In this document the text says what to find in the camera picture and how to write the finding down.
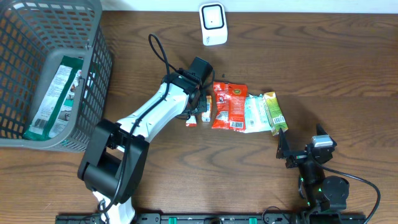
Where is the green tea drink carton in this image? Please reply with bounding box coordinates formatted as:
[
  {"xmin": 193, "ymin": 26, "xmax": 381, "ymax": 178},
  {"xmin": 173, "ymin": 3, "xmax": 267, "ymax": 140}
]
[{"xmin": 263, "ymin": 91, "xmax": 288, "ymax": 136}]

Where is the mint wet wipes pack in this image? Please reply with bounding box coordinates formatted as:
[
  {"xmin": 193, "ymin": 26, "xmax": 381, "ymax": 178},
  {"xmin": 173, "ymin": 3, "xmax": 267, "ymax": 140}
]
[{"xmin": 244, "ymin": 95, "xmax": 271, "ymax": 133}]

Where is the orange tissue pack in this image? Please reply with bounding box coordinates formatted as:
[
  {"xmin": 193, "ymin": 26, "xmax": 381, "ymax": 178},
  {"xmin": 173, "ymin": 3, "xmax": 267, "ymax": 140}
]
[{"xmin": 201, "ymin": 95, "xmax": 212, "ymax": 123}]

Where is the red snack bag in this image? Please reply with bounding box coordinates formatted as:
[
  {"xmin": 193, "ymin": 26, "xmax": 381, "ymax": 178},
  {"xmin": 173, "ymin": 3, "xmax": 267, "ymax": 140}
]
[{"xmin": 212, "ymin": 82, "xmax": 248, "ymax": 132}]

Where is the red chocolate bar wrapper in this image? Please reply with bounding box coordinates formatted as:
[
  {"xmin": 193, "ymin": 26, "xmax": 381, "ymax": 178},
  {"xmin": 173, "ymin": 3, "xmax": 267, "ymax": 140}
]
[{"xmin": 185, "ymin": 115, "xmax": 197, "ymax": 127}]

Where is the green white 3M package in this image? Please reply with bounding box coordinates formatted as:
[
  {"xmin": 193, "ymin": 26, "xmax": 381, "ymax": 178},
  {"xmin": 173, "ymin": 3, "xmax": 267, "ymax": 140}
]
[{"xmin": 23, "ymin": 56, "xmax": 83, "ymax": 141}]

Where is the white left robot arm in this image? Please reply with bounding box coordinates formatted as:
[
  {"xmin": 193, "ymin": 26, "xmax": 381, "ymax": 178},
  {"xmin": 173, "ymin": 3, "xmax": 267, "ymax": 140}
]
[{"xmin": 77, "ymin": 57, "xmax": 215, "ymax": 223}]

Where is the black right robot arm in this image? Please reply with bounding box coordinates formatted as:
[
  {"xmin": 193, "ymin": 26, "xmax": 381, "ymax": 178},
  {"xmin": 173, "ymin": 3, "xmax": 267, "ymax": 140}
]
[{"xmin": 276, "ymin": 124, "xmax": 349, "ymax": 212}]

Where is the white barcode scanner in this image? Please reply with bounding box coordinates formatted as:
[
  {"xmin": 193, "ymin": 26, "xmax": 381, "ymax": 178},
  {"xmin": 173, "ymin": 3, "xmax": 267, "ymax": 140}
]
[{"xmin": 199, "ymin": 2, "xmax": 228, "ymax": 46}]

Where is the grey plastic mesh basket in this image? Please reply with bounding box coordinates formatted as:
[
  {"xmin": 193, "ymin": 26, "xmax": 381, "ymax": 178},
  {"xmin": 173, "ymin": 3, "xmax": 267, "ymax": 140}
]
[{"xmin": 1, "ymin": 0, "xmax": 113, "ymax": 152}]

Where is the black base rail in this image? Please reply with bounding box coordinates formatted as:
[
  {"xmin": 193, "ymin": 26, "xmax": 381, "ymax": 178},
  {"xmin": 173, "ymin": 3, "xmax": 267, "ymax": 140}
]
[{"xmin": 55, "ymin": 213, "xmax": 365, "ymax": 224}]

